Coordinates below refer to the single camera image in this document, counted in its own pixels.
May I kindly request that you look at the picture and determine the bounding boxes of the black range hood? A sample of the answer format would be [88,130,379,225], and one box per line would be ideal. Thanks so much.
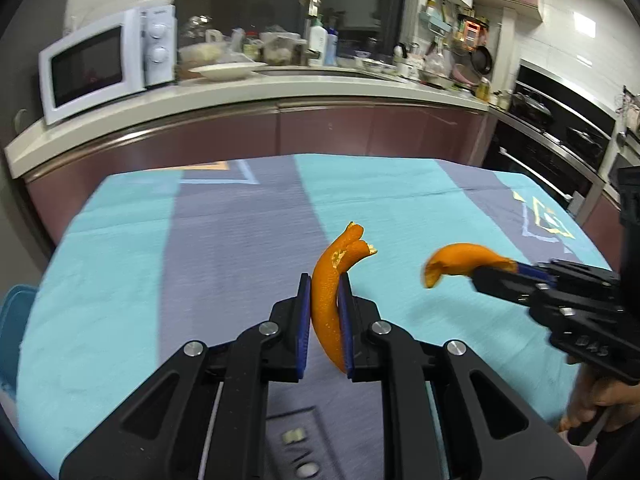
[515,59,618,131]

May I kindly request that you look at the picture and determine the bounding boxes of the black built-in oven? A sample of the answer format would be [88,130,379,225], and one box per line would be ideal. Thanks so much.
[482,110,608,221]

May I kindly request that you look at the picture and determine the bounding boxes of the blue plastic trash bin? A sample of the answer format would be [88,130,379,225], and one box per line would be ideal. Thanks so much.
[0,284,38,396]

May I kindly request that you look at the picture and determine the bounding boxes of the white microwave oven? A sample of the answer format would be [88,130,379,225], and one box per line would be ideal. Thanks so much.
[38,5,178,126]

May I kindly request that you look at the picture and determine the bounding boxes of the person's right forearm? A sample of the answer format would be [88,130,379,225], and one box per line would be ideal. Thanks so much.
[585,401,640,480]

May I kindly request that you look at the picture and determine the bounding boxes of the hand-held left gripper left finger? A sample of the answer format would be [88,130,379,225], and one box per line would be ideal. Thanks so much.
[59,272,313,480]

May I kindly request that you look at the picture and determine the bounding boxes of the long orange peel strip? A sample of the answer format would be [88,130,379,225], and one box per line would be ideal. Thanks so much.
[311,221,379,375]

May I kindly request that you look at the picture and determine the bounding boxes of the white utensil holder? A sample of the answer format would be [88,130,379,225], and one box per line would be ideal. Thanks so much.
[392,42,421,78]

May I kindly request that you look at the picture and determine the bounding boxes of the pink lower cabinets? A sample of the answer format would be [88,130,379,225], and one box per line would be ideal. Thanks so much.
[22,102,488,241]

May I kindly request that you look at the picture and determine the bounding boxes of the teal and purple tablecloth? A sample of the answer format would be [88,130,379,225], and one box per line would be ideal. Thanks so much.
[15,154,613,480]

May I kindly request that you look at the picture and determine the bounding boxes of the curved orange peel piece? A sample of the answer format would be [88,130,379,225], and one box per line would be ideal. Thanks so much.
[424,242,516,289]

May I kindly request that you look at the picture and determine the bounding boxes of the white soap bottle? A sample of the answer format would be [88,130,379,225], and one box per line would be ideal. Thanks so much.
[307,19,329,67]

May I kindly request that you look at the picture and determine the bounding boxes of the black wok with lid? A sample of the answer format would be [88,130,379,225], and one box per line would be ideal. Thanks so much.
[510,91,553,123]

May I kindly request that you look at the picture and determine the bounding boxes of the black cooking pot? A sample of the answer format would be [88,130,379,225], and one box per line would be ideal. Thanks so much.
[567,127,611,155]

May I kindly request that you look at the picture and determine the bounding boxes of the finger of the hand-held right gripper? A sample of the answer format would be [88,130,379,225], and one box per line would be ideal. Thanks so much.
[471,265,557,312]
[510,259,622,292]

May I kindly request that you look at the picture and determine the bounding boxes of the beige kitchen countertop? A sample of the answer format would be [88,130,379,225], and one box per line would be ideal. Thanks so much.
[4,67,491,180]

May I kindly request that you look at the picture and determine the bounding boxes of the grey refrigerator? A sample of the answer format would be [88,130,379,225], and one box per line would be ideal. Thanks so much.
[2,0,86,156]

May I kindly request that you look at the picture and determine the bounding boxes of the person's right hand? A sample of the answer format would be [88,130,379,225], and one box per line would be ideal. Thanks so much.
[561,359,640,431]

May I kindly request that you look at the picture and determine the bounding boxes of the black frying pan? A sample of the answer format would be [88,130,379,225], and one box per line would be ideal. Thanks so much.
[470,45,495,75]

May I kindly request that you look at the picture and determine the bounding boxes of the clear food container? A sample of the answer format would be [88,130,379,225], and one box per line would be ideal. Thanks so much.
[260,32,301,66]

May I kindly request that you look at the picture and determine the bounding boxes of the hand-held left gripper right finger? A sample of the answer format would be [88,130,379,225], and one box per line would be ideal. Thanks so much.
[337,274,587,480]

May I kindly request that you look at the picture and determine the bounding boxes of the white plate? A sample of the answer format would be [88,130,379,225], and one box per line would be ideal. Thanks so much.
[188,61,268,82]

